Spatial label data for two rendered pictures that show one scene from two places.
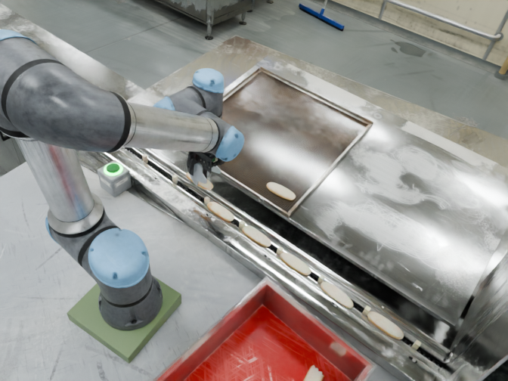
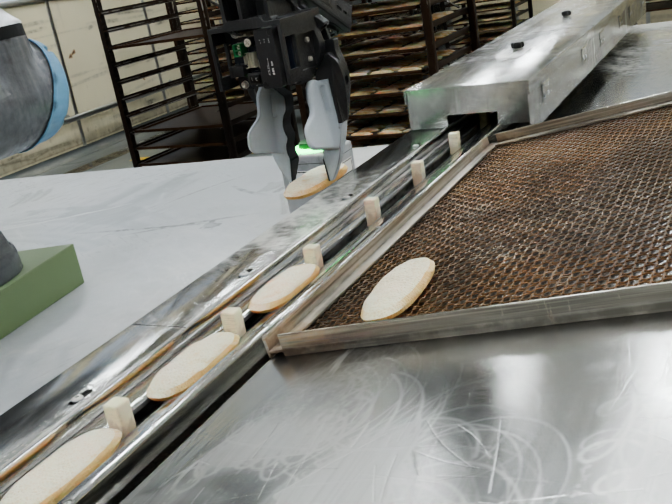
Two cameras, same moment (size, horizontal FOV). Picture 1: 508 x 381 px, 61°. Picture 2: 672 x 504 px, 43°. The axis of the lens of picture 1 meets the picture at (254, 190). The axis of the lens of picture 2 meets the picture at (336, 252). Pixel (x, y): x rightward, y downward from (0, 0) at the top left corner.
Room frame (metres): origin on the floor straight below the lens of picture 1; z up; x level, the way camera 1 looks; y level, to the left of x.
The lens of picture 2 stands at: (0.89, -0.60, 1.11)
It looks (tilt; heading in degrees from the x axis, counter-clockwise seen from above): 19 degrees down; 86
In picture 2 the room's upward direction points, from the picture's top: 10 degrees counter-clockwise
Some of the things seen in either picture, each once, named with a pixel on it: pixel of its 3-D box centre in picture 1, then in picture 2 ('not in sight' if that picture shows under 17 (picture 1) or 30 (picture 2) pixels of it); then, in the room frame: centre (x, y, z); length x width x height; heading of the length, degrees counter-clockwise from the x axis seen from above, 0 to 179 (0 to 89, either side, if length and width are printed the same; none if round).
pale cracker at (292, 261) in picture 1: (295, 262); (59, 470); (0.73, -0.14, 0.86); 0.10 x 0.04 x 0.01; 57
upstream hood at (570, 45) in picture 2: not in sight; (560, 37); (1.51, 1.07, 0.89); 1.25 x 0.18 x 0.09; 57
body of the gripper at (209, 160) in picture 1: (208, 144); (268, 15); (0.91, 0.14, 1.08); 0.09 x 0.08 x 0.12; 57
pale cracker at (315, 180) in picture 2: (199, 179); (316, 177); (0.93, 0.17, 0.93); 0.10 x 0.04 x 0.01; 57
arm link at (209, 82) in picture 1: (207, 94); not in sight; (0.91, 0.15, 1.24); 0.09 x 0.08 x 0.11; 146
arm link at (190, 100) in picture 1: (182, 113); not in sight; (0.82, 0.19, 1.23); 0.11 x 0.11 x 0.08; 56
